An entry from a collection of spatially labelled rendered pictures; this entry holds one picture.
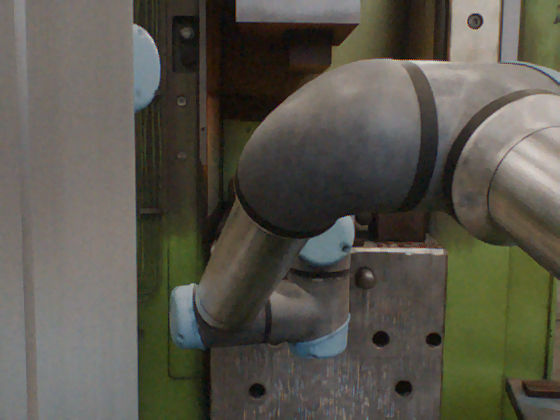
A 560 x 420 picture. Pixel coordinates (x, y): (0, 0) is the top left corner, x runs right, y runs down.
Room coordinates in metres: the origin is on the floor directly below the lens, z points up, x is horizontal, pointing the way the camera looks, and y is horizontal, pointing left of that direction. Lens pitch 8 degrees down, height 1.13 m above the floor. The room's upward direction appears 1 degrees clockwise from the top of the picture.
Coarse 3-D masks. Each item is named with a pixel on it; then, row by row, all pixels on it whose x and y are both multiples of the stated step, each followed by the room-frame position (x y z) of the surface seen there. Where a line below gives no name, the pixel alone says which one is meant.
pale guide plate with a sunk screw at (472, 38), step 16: (464, 0) 1.34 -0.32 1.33; (480, 0) 1.34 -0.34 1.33; (496, 0) 1.34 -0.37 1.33; (448, 16) 1.36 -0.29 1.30; (464, 16) 1.34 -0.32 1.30; (480, 16) 1.35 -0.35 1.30; (496, 16) 1.34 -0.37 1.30; (448, 32) 1.35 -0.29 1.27; (464, 32) 1.34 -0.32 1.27; (480, 32) 1.34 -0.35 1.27; (496, 32) 1.34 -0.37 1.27; (448, 48) 1.35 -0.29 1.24; (464, 48) 1.34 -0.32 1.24; (480, 48) 1.34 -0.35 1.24; (496, 48) 1.34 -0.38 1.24
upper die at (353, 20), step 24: (240, 0) 1.22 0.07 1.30; (264, 0) 1.22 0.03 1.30; (288, 0) 1.22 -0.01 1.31; (312, 0) 1.22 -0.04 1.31; (336, 0) 1.22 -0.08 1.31; (360, 0) 1.22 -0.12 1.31; (240, 24) 1.25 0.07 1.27; (264, 24) 1.25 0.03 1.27; (288, 24) 1.24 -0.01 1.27; (312, 24) 1.24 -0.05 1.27; (336, 24) 1.23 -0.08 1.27
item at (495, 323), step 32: (416, 0) 1.58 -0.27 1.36; (448, 0) 1.37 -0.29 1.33; (512, 0) 1.37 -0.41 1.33; (544, 0) 1.37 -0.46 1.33; (416, 32) 1.57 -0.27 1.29; (512, 32) 1.37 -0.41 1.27; (544, 32) 1.37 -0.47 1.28; (544, 64) 1.37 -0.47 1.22; (448, 224) 1.36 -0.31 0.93; (448, 256) 1.36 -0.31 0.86; (480, 256) 1.36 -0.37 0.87; (512, 256) 1.37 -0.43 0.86; (448, 288) 1.36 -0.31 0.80; (480, 288) 1.36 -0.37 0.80; (512, 288) 1.37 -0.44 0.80; (544, 288) 1.37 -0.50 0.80; (448, 320) 1.36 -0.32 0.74; (480, 320) 1.36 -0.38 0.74; (512, 320) 1.37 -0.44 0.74; (544, 320) 1.37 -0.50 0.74; (448, 352) 1.36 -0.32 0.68; (480, 352) 1.36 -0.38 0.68; (512, 352) 1.37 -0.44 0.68; (544, 352) 1.37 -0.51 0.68; (448, 384) 1.36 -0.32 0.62; (480, 384) 1.36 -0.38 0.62; (448, 416) 1.36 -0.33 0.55; (480, 416) 1.36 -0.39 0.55; (512, 416) 1.37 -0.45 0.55
